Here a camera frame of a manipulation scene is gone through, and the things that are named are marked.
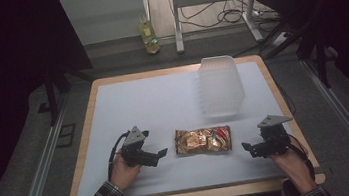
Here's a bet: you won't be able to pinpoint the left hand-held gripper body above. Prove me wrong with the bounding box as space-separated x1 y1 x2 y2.
117 122 162 172

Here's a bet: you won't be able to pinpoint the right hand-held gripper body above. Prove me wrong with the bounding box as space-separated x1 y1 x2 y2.
246 111 298 161

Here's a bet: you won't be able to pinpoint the person's left hand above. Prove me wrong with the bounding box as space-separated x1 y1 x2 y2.
106 148 145 193

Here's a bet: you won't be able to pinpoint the person's right hand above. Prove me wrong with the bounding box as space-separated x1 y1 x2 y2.
267 144 318 196

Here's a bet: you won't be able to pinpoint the gold foil snack packet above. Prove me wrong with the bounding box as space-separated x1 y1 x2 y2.
172 122 234 158

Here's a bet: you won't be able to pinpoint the white table mat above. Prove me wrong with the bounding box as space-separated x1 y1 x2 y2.
60 54 318 196

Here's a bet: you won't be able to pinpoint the translucent plastic container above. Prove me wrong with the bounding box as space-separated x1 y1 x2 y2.
195 53 249 120

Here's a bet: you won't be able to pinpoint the black floor plate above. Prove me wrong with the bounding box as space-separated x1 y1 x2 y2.
52 122 80 149

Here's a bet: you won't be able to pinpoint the black metal stand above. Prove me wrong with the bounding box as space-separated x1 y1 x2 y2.
40 63 99 128
294 24 343 92

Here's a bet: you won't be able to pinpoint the white power strip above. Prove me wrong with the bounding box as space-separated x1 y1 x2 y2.
269 30 292 49

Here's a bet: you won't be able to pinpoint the yellow-green drink bottle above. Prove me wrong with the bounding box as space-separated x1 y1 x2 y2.
136 11 162 57

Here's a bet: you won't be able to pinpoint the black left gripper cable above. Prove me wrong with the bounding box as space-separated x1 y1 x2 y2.
101 131 136 182

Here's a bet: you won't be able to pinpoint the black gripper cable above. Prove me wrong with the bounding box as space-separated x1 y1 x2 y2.
101 131 136 182
282 130 318 186

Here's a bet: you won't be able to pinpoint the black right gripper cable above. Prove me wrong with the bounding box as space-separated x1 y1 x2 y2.
282 130 318 186

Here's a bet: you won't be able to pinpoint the black floor cables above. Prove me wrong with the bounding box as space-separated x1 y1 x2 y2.
167 0 283 37

